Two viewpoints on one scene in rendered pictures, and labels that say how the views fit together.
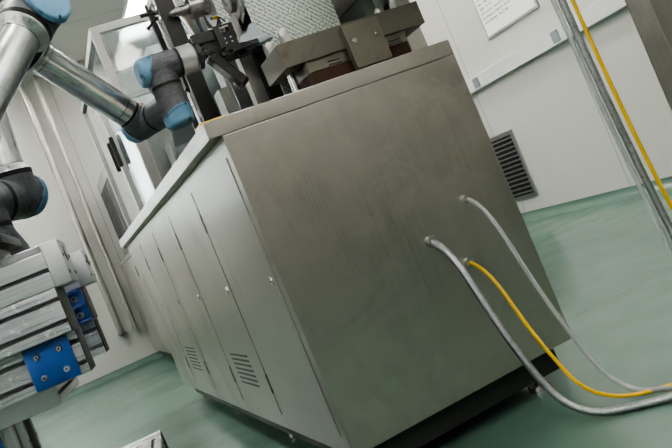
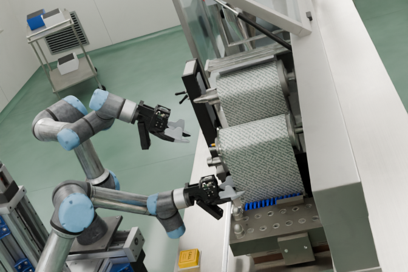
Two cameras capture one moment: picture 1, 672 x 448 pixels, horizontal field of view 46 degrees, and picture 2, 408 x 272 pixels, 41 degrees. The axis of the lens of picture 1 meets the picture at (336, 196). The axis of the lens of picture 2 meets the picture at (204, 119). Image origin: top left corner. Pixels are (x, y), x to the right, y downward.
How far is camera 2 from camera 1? 1.99 m
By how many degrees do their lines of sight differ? 44
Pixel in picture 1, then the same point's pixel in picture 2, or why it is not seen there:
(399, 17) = not seen: hidden behind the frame
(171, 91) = (168, 223)
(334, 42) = (272, 244)
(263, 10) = (241, 170)
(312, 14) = (279, 173)
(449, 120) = not seen: outside the picture
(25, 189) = not seen: hidden behind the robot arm
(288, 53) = (236, 249)
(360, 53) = (289, 257)
